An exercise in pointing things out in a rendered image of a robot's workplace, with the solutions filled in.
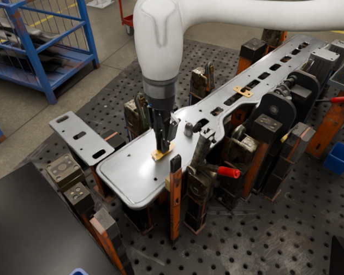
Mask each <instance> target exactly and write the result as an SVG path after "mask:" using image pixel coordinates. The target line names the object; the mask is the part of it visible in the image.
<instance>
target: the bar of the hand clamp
mask: <svg viewBox="0 0 344 275"><path fill-rule="evenodd" d="M192 132H194V133H197V132H200V133H199V139H198V142H197V145H196V147H195V150H194V154H193V157H192V160H191V163H190V165H191V166H193V167H194V168H195V170H197V167H198V165H199V164H200V163H204V160H205V158H206V155H207V153H208V150H209V148H210V145H211V143H213V144H215V143H216V142H217V141H216V140H215V137H214V136H215V133H216V131H215V130H214V129H212V128H211V127H210V126H209V127H208V128H207V131H206V130H205V129H202V124H201V123H196V124H195V125H194V127H193V128H192Z"/></svg>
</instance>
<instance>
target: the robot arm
mask: <svg viewBox="0 0 344 275"><path fill-rule="evenodd" d="M204 22H220V23H228V24H233V25H241V26H249V27H257V28H265V29H273V30H278V31H291V32H319V31H344V0H314V1H304V2H278V1H253V0H137V2H136V5H135V7H134V13H133V26H134V40H135V49H136V52H137V57H138V62H139V64H140V67H141V71H142V73H141V74H142V78H143V87H144V92H145V93H146V94H147V100H146V101H145V102H144V106H145V108H146V112H147V117H148V121H149V126H150V129H153V131H154V133H155V138H156V149H157V150H159V148H160V147H161V152H162V154H164V153H165V152H167V151H168V150H169V145H170V142H171V141H173V140H174V139H175V138H176V133H177V129H178V125H179V123H180V122H181V118H176V117H175V115H174V109H173V106H174V104H175V94H176V92H177V90H178V87H179V67H180V64H181V61H182V53H183V35H184V33H185V31H186V30H187V29H188V28H189V27H190V26H193V25H196V24H198V23H204ZM170 120H171V121H170ZM153 123H154V124H153Z"/></svg>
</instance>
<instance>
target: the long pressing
mask: <svg viewBox="0 0 344 275"><path fill-rule="evenodd" d="M303 43H308V44H309V45H308V46H307V47H305V48H302V49H298V47H299V45H300V44H303ZM328 46H329V42H327V41H323V40H320V39H317V38H314V37H311V36H308V35H305V34H296V35H295V36H293V37H291V38H290V39H289V40H287V41H286V42H284V43H283V44H282V45H280V46H279V47H277V48H276V49H274V50H273V51H271V52H270V53H268V54H267V55H266V56H264V57H263V58H261V59H260V60H258V61H257V62H255V63H254V64H253V65H251V66H250V67H248V68H247V69H245V70H244V71H242V72H241V73H240V74H238V75H237V76H235V77H234V78H232V79H231V80H229V81H228V82H226V83H225V84H224V85H222V86H221V87H219V88H218V89H216V90H215V91H213V92H212V93H210V94H209V95H208V96H206V97H205V98H203V99H202V100H201V101H199V102H197V103H196V104H194V105H191V106H187V107H183V108H180V109H178V110H177V111H175V112H174V115H175V117H176V118H181V122H180V123H179V125H178V129H177V133H176V138H175V139H174V140H173V141H172V143H174V144H175V147H174V148H173V149H172V150H170V151H169V152H168V153H167V154H165V155H164V156H163V157H162V158H161V159H159V160H157V159H155V158H154V157H153V156H152V155H151V152H152V151H154V150H155V149H156V138H155V133H154V131H153V129H149V130H147V131H146V132H144V133H142V134H141V135H139V136H138V137H136V138H135V139H134V140H132V141H131V142H129V143H128V144H126V145H125V146H123V147H122V148H120V149H119V150H117V151H116V152H114V153H113V154H111V155H110V156H108V157H107V158H105V159H104V160H102V161H101V162H100V163H99V164H98V165H97V167H96V174H97V176H98V177H99V178H100V179H101V180H102V181H103V182H104V183H105V184H106V185H107V186H108V187H109V188H110V189H111V190H112V191H113V192H114V193H115V195H116V196H117V197H118V198H119V199H120V200H121V201H122V202H123V203H124V204H125V205H126V206H127V207H128V208H130V209H132V210H135V211H139V210H143V209H145V208H146V207H147V206H148V205H150V204H151V203H152V202H153V201H155V200H156V199H157V198H158V197H159V196H160V195H161V194H163V193H164V192H165V191H166V189H165V178H166V177H167V176H168V175H169V174H170V160H171V159H172V158H174V157H175V156H176V155H177V154H180V155H181V158H182V163H181V167H182V176H183V175H184V174H185V173H187V172H188V171H187V170H186V166H187V165H190V163H191V160H192V157H193V154H194V150H195V147H196V145H197V142H198V139H199V133H200V132H197V133H193V135H192V136H186V135H185V134H184V130H185V124H186V123H187V122H191V123H192V124H193V126H194V125H195V124H196V123H198V122H199V121H200V120H202V119H203V118H204V119H206V120H208V121H209V122H208V123H207V124H206V125H204V126H203V127H202V129H205V130H206V131H207V128H208V127H209V126H210V127H211V128H212V129H214V130H215V131H216V133H215V136H214V137H215V140H216V141H217V142H216V143H215V144H213V143H211V145H210V148H209V150H208V153H207V154H209V153H210V152H211V151H212V150H213V149H214V148H215V147H217V146H218V145H219V144H220V143H221V142H222V141H223V140H224V138H225V131H224V126H223V121H224V120H225V119H226V118H228V117H229V116H230V115H231V114H233V113H234V112H235V111H236V110H237V109H239V108H240V107H242V106H256V105H257V104H258V103H259V102H260V101H261V98H262V96H263V95H264V94H265V93H267V92H274V90H275V89H276V87H277V85H278V84H279V83H280V82H281V81H283V80H284V79H285V80H286V79H287V76H288V75H289V74H290V73H291V72H292V71H294V70H298V69H299V70H302V66H303V65H304V64H305V63H306V62H307V60H308V58H309V56H310V53H311V52H312V51H313V50H315V49H316V48H317V47H320V48H323V49H326V48H328ZM295 49H297V50H300V52H299V53H297V54H296V55H292V54H290V53H291V52H292V51H294V50H295ZM286 56H287V57H290V58H291V59H290V60H289V61H287V62H286V63H283V62H281V61H280V60H281V59H283V58H284V57H286ZM275 64H278V65H280V66H281V67H279V68H278V69H277V70H275V71H272V70H270V68H271V67H272V66H273V65H275ZM289 66H290V67H289ZM263 73H269V74H270V75H269V76H268V77H267V78H265V79H264V80H261V79H259V78H258V77H259V76H260V75H262V74H263ZM253 80H257V81H259V82H260V83H259V84H258V85H256V86H255V87H253V88H252V89H251V90H250V92H252V93H253V95H252V96H251V97H249V98H248V97H246V96H244V95H242V97H241V98H240V99H238V100H237V101H236V102H234V103H233V104H231V106H226V105H225V104H224V102H225V101H227V100H228V99H229V98H231V97H232V96H233V95H235V94H236V93H238V92H236V91H234V90H233V88H234V87H235V86H240V87H242V88H244V87H246V86H247V85H248V84H249V83H251V82H252V81H253ZM267 84H268V85H267ZM216 108H220V109H222V110H223V112H221V113H220V114H219V115H218V116H213V115H212V114H210V113H211V112H213V110H215V109H216ZM200 110H202V111H200ZM185 121H187V122H185ZM128 155H130V157H128ZM155 178H157V180H156V181H155V180H154V179H155Z"/></svg>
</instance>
